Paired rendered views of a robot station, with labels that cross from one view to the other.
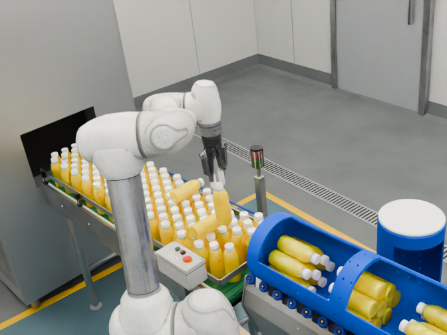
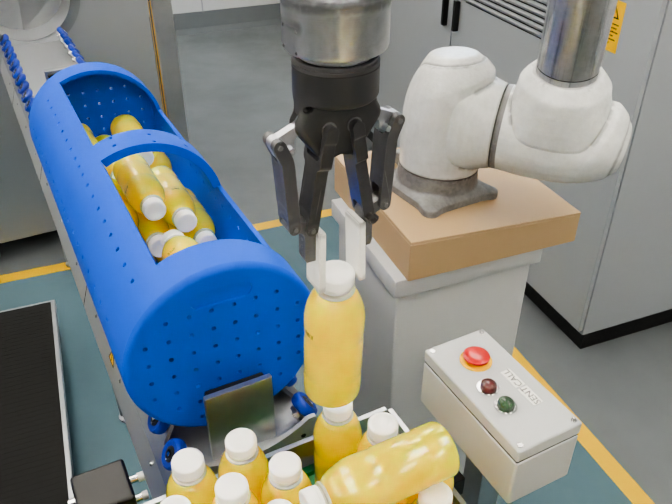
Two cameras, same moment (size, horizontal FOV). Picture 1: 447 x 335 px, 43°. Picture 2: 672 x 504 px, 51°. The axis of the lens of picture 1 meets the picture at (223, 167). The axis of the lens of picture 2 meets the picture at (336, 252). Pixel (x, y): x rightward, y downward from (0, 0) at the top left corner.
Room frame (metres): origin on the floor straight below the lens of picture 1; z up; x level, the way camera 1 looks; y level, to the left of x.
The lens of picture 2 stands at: (2.54, 0.15, 1.76)
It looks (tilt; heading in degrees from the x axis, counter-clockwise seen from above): 34 degrees down; 192
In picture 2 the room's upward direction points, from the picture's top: straight up
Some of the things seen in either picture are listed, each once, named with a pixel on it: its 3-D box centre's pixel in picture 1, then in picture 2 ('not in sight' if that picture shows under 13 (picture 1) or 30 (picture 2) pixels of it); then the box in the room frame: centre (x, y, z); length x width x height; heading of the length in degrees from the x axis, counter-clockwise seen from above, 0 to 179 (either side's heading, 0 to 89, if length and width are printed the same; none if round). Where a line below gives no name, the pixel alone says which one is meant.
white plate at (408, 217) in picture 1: (411, 217); not in sight; (2.00, -0.78, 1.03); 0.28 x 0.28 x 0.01
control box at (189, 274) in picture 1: (181, 264); (494, 409); (1.85, 0.22, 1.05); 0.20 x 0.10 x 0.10; 39
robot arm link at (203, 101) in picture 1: (203, 101); not in sight; (1.97, 0.04, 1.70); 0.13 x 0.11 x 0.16; 79
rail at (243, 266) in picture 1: (254, 258); (261, 465); (1.94, -0.08, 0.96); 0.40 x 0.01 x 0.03; 129
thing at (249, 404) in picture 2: not in sight; (239, 414); (1.88, -0.13, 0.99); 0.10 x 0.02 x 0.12; 129
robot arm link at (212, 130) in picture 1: (209, 127); (335, 18); (1.97, 0.03, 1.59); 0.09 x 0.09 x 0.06
